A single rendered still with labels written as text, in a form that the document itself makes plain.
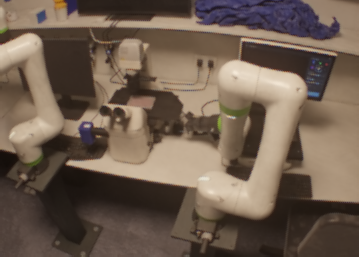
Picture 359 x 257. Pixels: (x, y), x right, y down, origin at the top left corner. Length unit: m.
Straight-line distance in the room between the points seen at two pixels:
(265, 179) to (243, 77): 0.33
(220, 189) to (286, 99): 0.38
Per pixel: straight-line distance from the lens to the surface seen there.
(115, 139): 1.36
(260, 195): 0.97
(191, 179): 1.39
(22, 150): 1.39
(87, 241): 2.11
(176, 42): 1.88
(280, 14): 1.57
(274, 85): 0.84
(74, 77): 1.63
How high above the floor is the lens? 1.84
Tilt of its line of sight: 41 degrees down
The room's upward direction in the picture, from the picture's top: straight up
